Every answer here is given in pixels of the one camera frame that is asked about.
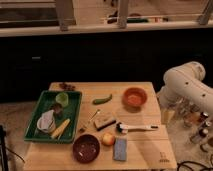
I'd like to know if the blue sponge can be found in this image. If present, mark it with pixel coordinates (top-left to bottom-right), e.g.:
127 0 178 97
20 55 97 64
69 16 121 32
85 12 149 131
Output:
113 138 127 161

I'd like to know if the metal fork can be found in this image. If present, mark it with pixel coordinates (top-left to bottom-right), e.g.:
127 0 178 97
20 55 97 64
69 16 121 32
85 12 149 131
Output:
79 109 100 133

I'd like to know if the green cup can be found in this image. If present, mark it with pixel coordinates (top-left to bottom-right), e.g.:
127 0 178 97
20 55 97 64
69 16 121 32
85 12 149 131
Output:
55 92 69 107

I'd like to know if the brown dried item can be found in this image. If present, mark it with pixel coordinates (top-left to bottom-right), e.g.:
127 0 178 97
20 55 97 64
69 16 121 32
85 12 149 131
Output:
59 82 75 91

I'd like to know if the white dish brush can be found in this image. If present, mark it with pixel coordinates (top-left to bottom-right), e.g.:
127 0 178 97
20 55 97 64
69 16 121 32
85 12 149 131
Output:
116 122 158 134

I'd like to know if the yellow corn cob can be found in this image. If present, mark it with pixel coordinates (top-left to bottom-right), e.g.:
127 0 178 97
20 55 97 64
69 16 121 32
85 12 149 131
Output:
51 119 70 139

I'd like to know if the green plastic tray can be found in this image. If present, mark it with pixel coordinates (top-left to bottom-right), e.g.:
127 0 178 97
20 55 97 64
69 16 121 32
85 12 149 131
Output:
24 91 82 143

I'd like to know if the purple bowl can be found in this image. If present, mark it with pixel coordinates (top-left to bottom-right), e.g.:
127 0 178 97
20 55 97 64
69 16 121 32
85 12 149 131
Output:
73 134 100 164

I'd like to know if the wooden railing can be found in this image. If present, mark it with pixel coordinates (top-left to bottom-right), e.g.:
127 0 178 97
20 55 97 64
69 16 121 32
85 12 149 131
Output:
0 0 213 37

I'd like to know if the red yellow apple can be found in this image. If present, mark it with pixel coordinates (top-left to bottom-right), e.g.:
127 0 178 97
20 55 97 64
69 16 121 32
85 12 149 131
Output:
101 133 115 146

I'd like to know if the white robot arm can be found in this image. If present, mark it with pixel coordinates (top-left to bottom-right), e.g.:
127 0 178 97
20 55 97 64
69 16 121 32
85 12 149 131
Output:
158 61 213 114

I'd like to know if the grey cloth bundle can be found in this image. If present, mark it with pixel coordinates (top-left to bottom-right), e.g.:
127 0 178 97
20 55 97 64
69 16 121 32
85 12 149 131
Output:
37 110 56 133

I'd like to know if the wooden block brush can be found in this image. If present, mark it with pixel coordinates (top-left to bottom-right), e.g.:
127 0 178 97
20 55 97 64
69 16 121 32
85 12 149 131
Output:
94 115 116 131

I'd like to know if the brown toy in tray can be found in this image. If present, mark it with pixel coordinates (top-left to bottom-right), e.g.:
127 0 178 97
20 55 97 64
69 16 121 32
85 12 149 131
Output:
51 103 63 115

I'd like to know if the black cable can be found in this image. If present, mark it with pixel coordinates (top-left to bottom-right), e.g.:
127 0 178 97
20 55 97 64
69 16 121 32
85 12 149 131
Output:
176 160 213 171

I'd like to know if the orange bowl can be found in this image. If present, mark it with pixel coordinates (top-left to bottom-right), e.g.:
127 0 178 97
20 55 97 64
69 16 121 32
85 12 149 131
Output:
122 87 147 108

